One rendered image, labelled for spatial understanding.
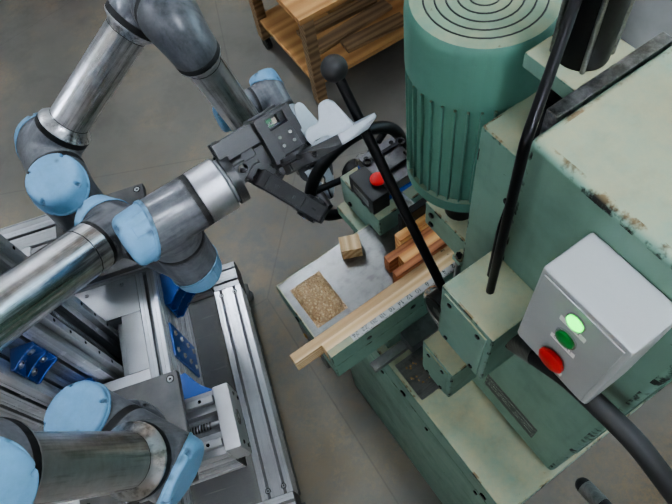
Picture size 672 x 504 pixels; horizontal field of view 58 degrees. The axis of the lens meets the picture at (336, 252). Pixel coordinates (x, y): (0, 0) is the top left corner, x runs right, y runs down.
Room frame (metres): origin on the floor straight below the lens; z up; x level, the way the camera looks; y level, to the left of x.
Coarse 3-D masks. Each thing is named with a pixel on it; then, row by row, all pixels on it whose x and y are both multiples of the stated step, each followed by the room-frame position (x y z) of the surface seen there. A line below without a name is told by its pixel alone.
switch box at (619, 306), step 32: (576, 256) 0.21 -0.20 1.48; (608, 256) 0.20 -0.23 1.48; (544, 288) 0.19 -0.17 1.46; (576, 288) 0.18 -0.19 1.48; (608, 288) 0.17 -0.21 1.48; (640, 288) 0.16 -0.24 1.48; (544, 320) 0.18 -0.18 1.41; (608, 320) 0.14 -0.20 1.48; (640, 320) 0.14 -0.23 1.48; (576, 352) 0.15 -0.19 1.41; (608, 352) 0.13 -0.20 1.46; (640, 352) 0.12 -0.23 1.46; (576, 384) 0.13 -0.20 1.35; (608, 384) 0.12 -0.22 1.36
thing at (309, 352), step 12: (420, 264) 0.50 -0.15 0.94; (408, 276) 0.48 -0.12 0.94; (396, 288) 0.46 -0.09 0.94; (372, 300) 0.45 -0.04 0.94; (360, 312) 0.43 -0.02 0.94; (336, 324) 0.42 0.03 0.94; (348, 324) 0.42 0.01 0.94; (324, 336) 0.40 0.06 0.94; (300, 348) 0.39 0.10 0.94; (312, 348) 0.39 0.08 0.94; (300, 360) 0.37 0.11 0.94; (312, 360) 0.38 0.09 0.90
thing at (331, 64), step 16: (336, 64) 0.55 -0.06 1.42; (336, 80) 0.55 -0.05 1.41; (352, 96) 0.54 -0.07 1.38; (352, 112) 0.52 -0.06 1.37; (368, 128) 0.51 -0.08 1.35; (368, 144) 0.50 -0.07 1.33; (384, 160) 0.48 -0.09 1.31; (384, 176) 0.47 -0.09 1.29; (400, 192) 0.45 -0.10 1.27; (400, 208) 0.43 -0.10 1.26; (416, 224) 0.42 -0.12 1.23; (416, 240) 0.40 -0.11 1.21; (432, 256) 0.39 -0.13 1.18; (432, 272) 0.37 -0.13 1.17; (432, 304) 0.34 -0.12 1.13
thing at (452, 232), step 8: (432, 208) 0.53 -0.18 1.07; (440, 208) 0.53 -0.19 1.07; (432, 216) 0.53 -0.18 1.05; (440, 216) 0.52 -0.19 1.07; (432, 224) 0.53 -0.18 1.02; (440, 224) 0.51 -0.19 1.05; (448, 224) 0.50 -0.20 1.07; (456, 224) 0.49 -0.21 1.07; (464, 224) 0.49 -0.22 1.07; (440, 232) 0.51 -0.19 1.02; (448, 232) 0.49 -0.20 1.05; (456, 232) 0.48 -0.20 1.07; (464, 232) 0.47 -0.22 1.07; (448, 240) 0.49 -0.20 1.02; (456, 240) 0.47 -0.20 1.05; (464, 240) 0.46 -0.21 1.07; (456, 248) 0.47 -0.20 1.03
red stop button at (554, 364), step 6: (540, 348) 0.17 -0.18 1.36; (546, 348) 0.17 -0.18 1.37; (540, 354) 0.16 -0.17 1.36; (546, 354) 0.16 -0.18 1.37; (552, 354) 0.16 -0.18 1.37; (546, 360) 0.16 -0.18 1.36; (552, 360) 0.15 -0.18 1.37; (558, 360) 0.15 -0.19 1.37; (546, 366) 0.15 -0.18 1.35; (552, 366) 0.15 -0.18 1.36; (558, 366) 0.15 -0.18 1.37; (558, 372) 0.14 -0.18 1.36
